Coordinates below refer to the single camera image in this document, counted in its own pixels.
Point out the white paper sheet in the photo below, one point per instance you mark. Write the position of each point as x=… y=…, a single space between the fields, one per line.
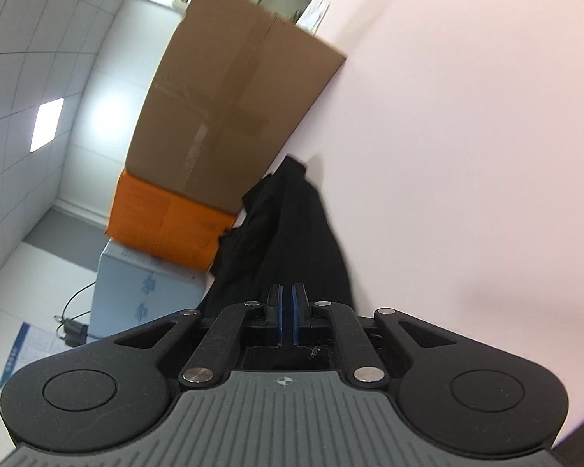
x=314 y=14

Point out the brown cardboard box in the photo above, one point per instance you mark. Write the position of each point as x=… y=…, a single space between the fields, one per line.
x=228 y=87

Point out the blue and white poster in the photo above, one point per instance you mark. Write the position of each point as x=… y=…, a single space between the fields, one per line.
x=29 y=350

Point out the black garment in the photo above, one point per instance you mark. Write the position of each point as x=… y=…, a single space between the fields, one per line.
x=292 y=233

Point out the white box with blue print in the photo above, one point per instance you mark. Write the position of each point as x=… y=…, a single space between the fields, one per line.
x=141 y=292

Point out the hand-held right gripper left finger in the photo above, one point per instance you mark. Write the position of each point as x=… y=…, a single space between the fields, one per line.
x=278 y=318

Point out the orange box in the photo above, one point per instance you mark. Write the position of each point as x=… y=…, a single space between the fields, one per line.
x=165 y=224

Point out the black power adapter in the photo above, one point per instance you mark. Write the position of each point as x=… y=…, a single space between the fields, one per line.
x=74 y=331

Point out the square ceiling light panel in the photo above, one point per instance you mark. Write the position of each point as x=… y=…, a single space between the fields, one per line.
x=46 y=124

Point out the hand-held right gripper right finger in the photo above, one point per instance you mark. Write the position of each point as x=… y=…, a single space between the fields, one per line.
x=297 y=318

